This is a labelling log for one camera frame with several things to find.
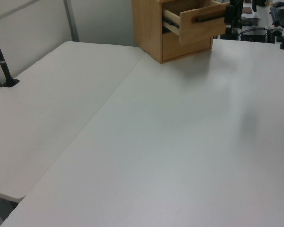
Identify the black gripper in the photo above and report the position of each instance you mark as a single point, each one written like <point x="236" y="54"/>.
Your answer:
<point x="232" y="2"/>

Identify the wooden drawer with notch grip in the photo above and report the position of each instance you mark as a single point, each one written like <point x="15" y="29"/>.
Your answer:
<point x="180" y="48"/>

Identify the light wooden drawer cabinet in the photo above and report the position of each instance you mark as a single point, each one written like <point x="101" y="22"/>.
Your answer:
<point x="148" y="28"/>

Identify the brown flat pad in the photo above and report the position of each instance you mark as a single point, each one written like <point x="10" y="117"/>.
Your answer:
<point x="247" y="10"/>

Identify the black electronic device box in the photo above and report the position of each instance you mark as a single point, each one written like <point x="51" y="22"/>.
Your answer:
<point x="254" y="35"/>

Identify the silver metal clamp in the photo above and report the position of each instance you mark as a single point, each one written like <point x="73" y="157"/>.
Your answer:
<point x="274" y="33"/>

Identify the black computer keyboard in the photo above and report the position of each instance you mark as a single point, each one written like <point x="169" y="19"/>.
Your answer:
<point x="280" y="15"/>

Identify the grey metal partition post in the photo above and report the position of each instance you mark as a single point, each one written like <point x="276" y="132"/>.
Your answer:
<point x="72" y="21"/>

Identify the black camera stand pole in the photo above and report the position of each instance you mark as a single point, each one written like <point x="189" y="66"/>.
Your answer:
<point x="1" y="63"/>

